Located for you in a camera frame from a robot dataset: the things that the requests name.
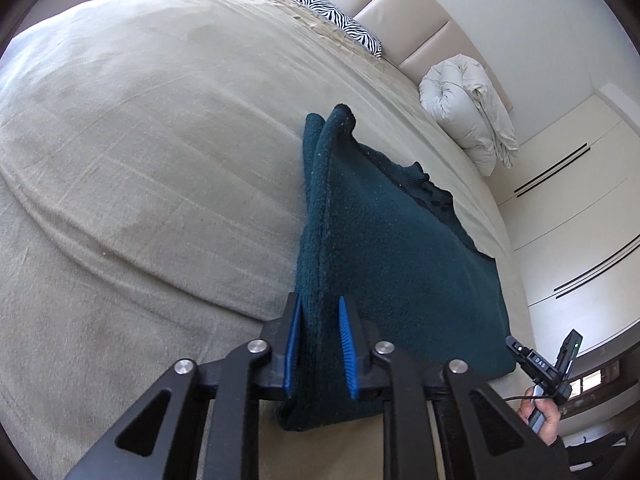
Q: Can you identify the white wardrobe with black handles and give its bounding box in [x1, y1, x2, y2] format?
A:
[492, 85, 640, 361]

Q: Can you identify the dark teal knit sweater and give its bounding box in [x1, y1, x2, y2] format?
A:
[275, 103, 517, 433]

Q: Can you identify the cream padded headboard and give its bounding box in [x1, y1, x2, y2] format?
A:
[260, 0, 515, 113]

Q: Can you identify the folded white duvet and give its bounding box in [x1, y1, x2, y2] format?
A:
[418, 55, 521, 177]

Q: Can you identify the crumpled beige sheet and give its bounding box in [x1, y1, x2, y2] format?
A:
[240, 0, 351, 43]

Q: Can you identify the person's right hand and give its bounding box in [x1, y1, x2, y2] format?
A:
[518, 394, 567, 445]

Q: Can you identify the person's right forearm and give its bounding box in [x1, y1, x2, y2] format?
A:
[544, 430, 640, 480]

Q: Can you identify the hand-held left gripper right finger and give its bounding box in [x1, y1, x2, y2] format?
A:
[338, 296, 568, 480]

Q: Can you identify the bed with beige cover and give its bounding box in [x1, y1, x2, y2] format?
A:
[0, 0, 513, 480]

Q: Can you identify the zebra print pillow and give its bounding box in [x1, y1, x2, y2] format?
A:
[291, 0, 384, 59]

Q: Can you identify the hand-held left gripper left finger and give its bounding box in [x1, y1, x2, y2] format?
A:
[65, 292, 304, 480]

